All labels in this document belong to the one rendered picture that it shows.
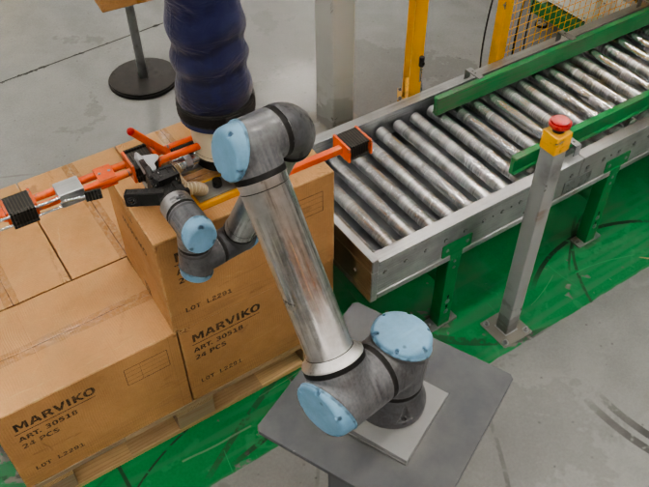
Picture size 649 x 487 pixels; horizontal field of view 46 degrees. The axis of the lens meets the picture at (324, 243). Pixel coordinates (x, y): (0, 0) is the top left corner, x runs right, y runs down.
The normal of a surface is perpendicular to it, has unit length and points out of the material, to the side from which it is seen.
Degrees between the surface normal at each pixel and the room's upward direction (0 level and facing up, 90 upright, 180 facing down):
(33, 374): 0
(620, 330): 0
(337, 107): 90
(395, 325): 10
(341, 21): 90
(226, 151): 79
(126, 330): 0
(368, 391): 53
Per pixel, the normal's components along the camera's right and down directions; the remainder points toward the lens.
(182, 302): 0.53, 0.61
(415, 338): 0.14, -0.76
